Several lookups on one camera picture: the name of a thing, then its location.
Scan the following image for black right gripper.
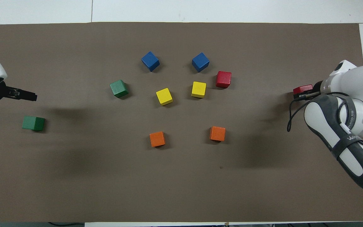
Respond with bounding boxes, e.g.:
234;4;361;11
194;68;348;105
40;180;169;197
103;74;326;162
294;81;324;101

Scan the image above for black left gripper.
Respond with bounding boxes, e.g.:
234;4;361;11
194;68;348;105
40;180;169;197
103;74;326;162
0;81;37;102

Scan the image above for red wooden cube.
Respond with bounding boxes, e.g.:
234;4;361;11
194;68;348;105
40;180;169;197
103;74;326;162
293;84;314;95
216;71;232;89

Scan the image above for green wooden cube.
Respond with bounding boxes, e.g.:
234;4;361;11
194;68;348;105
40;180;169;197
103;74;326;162
22;115;46;132
110;79;129;98

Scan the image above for orange wooden cube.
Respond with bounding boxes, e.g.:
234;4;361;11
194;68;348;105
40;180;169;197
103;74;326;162
149;131;166;148
210;126;226;142

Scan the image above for yellow wooden cube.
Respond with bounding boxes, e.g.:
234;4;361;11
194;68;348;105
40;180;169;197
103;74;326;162
156;88;173;106
191;81;207;98

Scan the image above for blue wooden cube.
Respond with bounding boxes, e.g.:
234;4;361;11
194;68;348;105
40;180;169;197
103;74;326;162
192;52;210;73
141;51;160;72

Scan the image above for brown table mat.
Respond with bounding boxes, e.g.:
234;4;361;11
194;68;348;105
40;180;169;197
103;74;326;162
0;21;363;223

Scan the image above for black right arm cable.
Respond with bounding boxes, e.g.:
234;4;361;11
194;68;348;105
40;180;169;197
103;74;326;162
287;91;350;132

